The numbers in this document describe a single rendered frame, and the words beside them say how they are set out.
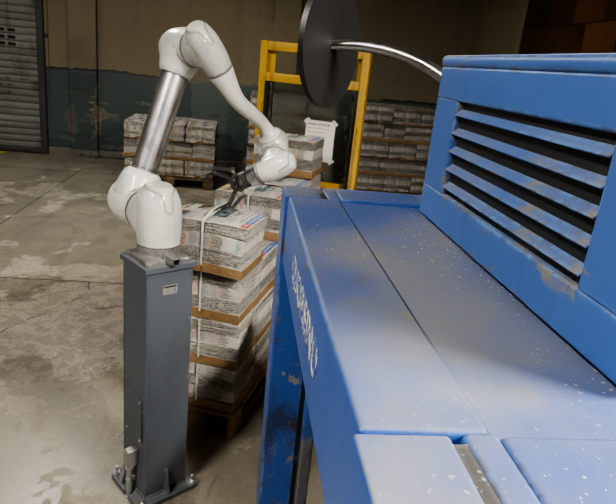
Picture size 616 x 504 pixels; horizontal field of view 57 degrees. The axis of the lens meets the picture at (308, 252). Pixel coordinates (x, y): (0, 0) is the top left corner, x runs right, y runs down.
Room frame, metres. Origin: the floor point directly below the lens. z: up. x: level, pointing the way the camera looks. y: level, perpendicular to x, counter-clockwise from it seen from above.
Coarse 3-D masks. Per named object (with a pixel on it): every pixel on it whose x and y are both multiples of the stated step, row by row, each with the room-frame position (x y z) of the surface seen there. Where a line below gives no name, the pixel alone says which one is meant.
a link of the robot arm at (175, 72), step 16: (176, 32) 2.19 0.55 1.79; (160, 48) 2.23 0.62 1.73; (176, 48) 2.16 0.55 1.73; (160, 64) 2.20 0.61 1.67; (176, 64) 2.17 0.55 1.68; (160, 80) 2.18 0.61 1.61; (176, 80) 2.18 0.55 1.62; (160, 96) 2.16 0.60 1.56; (176, 96) 2.18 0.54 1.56; (160, 112) 2.15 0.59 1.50; (176, 112) 2.19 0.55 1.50; (144, 128) 2.15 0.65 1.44; (160, 128) 2.14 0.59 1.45; (144, 144) 2.12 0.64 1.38; (160, 144) 2.14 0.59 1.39; (144, 160) 2.10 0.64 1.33; (160, 160) 2.15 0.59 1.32; (128, 176) 2.07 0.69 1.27; (144, 176) 2.08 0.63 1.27; (112, 192) 2.10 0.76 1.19; (128, 192) 2.04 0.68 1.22; (112, 208) 2.07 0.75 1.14; (128, 224) 2.03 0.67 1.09
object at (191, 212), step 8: (184, 208) 2.47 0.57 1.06; (192, 208) 2.48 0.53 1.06; (200, 208) 2.49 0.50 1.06; (208, 208) 2.50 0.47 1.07; (184, 216) 2.32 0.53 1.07; (192, 216) 2.33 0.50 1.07; (200, 216) 2.35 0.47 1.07; (184, 224) 2.30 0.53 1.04; (192, 224) 2.29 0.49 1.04; (184, 232) 2.31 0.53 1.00; (192, 232) 2.30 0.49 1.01; (184, 240) 2.30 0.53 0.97; (192, 240) 2.29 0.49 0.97; (184, 248) 2.30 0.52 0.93; (192, 248) 2.29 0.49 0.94; (192, 256) 2.29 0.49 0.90
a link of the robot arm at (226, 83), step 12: (228, 72) 2.14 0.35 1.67; (216, 84) 2.15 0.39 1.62; (228, 84) 2.16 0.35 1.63; (228, 96) 2.18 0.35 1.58; (240, 96) 2.20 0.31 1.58; (240, 108) 2.23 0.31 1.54; (252, 108) 2.29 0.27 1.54; (252, 120) 2.34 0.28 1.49; (264, 120) 2.41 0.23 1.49; (264, 132) 2.43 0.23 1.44; (276, 132) 2.45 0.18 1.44; (264, 144) 2.44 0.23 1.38; (276, 144) 2.43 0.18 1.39
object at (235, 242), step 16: (224, 224) 2.26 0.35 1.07; (240, 224) 2.30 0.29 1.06; (256, 224) 2.36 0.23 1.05; (224, 240) 2.26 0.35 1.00; (240, 240) 2.25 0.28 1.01; (256, 240) 2.41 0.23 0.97; (208, 256) 2.27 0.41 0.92; (224, 256) 2.26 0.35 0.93; (240, 256) 2.24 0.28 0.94; (256, 256) 2.44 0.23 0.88
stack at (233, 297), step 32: (192, 288) 2.34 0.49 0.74; (224, 288) 2.31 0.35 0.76; (256, 288) 2.51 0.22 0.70; (192, 320) 2.34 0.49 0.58; (256, 320) 2.54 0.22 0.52; (192, 352) 2.34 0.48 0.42; (224, 352) 2.30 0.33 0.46; (256, 352) 2.59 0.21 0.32; (192, 384) 2.34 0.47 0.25; (224, 384) 2.30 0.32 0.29; (256, 384) 2.63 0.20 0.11; (192, 416) 2.33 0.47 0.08; (224, 416) 2.30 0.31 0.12
